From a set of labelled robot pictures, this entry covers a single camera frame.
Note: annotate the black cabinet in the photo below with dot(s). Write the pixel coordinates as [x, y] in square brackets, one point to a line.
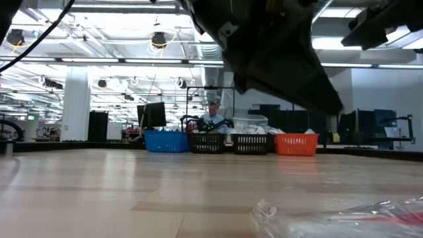
[98, 125]

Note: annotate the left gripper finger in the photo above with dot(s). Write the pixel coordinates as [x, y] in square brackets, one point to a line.
[304, 89]

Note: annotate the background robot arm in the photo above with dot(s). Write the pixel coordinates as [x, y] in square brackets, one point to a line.
[219, 124]
[410, 127]
[190, 120]

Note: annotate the dark desk monitor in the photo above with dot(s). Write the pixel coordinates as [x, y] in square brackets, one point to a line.
[355, 124]
[385, 118]

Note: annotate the person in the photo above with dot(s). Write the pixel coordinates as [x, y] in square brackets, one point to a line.
[213, 117]

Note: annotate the black background monitor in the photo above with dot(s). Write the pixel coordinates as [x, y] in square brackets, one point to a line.
[152, 115]

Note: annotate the black ceiling device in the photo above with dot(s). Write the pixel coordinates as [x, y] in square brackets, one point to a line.
[159, 39]

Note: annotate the black plastic bin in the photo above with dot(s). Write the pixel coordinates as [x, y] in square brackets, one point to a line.
[206, 142]
[252, 144]

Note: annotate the black aluminium table frame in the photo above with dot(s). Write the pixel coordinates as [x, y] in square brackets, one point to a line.
[66, 146]

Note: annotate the black partition panel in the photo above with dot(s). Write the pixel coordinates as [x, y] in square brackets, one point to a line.
[291, 122]

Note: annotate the bagged red toothbrush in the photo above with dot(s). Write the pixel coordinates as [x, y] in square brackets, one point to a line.
[363, 221]

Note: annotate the blue plastic bin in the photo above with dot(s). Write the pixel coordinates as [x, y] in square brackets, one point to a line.
[165, 141]

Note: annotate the orange plastic bin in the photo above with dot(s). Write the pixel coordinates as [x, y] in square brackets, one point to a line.
[295, 144]

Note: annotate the printed vanity pack bag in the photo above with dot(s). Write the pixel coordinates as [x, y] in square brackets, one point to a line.
[251, 129]

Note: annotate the white square pillar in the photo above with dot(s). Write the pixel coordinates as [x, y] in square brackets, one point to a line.
[76, 102]

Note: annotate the LED light bar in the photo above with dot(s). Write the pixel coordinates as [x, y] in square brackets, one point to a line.
[89, 59]

